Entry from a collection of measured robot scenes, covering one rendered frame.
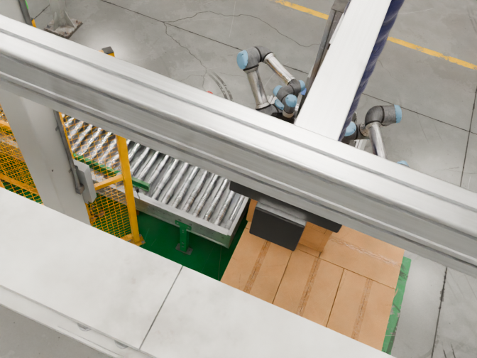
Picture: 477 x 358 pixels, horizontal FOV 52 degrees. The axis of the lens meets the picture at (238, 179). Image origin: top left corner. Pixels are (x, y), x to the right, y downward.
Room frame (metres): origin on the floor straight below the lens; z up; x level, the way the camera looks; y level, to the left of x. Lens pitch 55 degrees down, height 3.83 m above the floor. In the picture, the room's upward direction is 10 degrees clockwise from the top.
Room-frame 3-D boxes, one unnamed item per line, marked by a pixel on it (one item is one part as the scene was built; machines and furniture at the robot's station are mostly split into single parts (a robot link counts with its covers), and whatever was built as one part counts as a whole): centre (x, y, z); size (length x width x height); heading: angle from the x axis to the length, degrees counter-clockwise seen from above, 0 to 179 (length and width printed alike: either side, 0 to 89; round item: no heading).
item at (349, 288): (1.62, -0.67, 0.34); 1.20 x 1.00 x 0.40; 76
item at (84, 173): (1.36, 0.85, 1.62); 0.20 x 0.05 x 0.30; 76
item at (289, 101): (2.29, -0.25, 1.50); 0.09 x 0.08 x 0.11; 42
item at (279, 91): (2.38, -0.19, 1.50); 0.11 x 0.11 x 0.08; 42
